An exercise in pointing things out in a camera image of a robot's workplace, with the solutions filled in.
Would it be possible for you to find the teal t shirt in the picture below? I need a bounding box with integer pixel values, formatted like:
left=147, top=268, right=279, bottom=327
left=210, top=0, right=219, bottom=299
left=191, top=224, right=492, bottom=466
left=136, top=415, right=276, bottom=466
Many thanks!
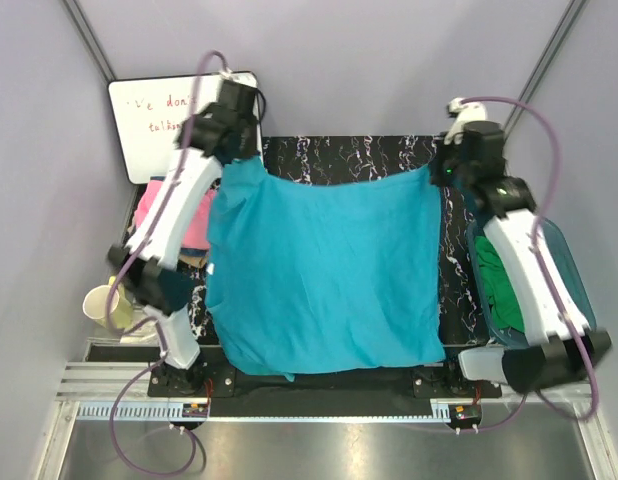
left=205, top=158, right=445, bottom=378

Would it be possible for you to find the teal plastic basin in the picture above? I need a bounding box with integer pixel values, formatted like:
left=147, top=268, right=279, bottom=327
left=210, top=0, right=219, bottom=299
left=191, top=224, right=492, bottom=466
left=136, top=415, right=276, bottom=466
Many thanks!
left=466, top=210, right=597, bottom=349

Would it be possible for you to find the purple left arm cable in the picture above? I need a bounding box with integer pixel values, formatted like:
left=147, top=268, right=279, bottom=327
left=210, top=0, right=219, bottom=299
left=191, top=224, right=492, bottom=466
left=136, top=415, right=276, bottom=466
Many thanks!
left=103, top=49, right=233, bottom=475

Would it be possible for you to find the yellow green mug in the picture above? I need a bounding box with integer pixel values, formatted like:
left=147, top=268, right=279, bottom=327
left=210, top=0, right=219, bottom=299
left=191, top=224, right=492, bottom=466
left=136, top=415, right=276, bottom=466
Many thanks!
left=82, top=276, right=133, bottom=329

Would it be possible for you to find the green t shirt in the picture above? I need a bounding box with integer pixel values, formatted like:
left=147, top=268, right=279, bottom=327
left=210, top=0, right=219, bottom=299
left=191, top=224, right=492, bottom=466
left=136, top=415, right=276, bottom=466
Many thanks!
left=475, top=236, right=525, bottom=333

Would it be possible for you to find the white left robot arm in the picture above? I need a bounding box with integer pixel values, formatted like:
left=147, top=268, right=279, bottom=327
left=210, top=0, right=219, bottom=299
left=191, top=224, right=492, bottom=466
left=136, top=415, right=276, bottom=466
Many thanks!
left=107, top=70, right=266, bottom=396

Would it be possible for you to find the aluminium frame rail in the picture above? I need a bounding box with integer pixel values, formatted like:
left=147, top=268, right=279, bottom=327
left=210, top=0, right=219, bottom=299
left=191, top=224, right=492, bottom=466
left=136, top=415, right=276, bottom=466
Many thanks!
left=56, top=362, right=601, bottom=404

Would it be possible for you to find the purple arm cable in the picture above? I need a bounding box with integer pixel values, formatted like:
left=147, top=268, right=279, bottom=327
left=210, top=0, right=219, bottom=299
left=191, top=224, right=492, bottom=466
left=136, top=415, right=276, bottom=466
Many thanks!
left=403, top=95, right=601, bottom=436
left=103, top=49, right=233, bottom=475

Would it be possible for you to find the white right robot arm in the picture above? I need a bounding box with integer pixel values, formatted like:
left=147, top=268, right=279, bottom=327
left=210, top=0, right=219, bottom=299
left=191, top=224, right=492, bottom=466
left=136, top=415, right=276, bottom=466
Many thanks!
left=430, top=96, right=612, bottom=397

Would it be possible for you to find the beige folded t shirt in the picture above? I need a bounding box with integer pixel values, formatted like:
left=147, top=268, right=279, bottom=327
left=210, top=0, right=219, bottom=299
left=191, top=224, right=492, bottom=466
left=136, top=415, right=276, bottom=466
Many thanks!
left=178, top=248, right=208, bottom=268

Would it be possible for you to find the black white manual booklet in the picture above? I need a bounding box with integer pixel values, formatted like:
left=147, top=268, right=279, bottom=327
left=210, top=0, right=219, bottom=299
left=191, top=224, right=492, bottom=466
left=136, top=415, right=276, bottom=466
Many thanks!
left=86, top=319, right=163, bottom=346

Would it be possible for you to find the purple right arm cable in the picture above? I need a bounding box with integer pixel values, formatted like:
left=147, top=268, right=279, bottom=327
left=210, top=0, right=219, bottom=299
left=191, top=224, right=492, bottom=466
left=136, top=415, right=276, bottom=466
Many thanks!
left=403, top=95, right=601, bottom=436

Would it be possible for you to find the white dry erase board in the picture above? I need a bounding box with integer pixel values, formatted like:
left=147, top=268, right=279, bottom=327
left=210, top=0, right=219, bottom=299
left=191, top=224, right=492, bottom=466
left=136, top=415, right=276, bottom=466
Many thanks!
left=107, top=70, right=264, bottom=186

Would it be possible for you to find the pink folded t shirt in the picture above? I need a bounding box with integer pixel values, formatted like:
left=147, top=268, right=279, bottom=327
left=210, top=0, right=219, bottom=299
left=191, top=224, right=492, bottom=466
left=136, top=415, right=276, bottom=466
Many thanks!
left=132, top=177, right=217, bottom=257

